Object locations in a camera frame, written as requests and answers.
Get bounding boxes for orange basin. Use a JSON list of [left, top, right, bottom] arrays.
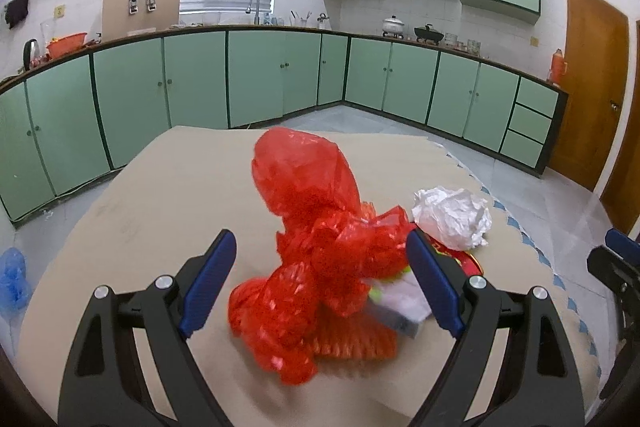
[[46, 32, 88, 60]]

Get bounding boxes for red plastic bag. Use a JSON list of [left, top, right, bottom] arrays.
[[227, 127, 416, 385]]

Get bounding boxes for white cooking pot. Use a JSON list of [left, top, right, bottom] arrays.
[[382, 15, 406, 38]]

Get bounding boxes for wooden door with handle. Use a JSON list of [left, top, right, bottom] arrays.
[[542, 0, 630, 192]]

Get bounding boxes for dark towel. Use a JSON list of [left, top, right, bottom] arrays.
[[4, 0, 31, 30]]

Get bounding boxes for plain wooden door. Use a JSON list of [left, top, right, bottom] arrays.
[[600, 19, 640, 233]]

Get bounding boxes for wooden board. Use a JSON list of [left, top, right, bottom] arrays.
[[101, 0, 182, 38]]

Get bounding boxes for white grey small box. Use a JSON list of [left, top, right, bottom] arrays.
[[367, 277, 433, 340]]

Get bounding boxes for green base cabinet run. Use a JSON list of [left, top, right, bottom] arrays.
[[0, 28, 568, 225]]

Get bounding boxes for green drawer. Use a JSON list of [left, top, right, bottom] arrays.
[[506, 104, 552, 142], [500, 130, 545, 168], [512, 77, 560, 118]]

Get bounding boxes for white paper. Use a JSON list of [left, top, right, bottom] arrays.
[[412, 187, 493, 253]]

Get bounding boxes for orange foam net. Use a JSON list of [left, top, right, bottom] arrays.
[[305, 307, 401, 358]]

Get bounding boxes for steel kettle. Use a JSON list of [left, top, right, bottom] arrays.
[[22, 39, 41, 72]]

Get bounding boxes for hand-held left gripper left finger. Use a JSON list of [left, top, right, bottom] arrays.
[[57, 229, 237, 427]]

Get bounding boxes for black wok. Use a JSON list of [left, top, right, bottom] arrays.
[[414, 24, 445, 45]]

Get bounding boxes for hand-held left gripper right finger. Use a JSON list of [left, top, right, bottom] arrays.
[[406, 229, 586, 427]]

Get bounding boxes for blue plastic bag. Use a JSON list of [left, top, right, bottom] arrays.
[[0, 247, 33, 323]]

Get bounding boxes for orange thermos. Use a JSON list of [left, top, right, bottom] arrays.
[[549, 48, 568, 85]]

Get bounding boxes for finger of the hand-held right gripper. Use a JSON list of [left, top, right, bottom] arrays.
[[604, 228, 640, 265], [586, 245, 640, 303]]

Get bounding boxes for red gold-edged wrapper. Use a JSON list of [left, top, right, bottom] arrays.
[[430, 242, 483, 278]]

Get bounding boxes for white patterned under cloth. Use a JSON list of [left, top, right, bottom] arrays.
[[435, 139, 603, 388]]

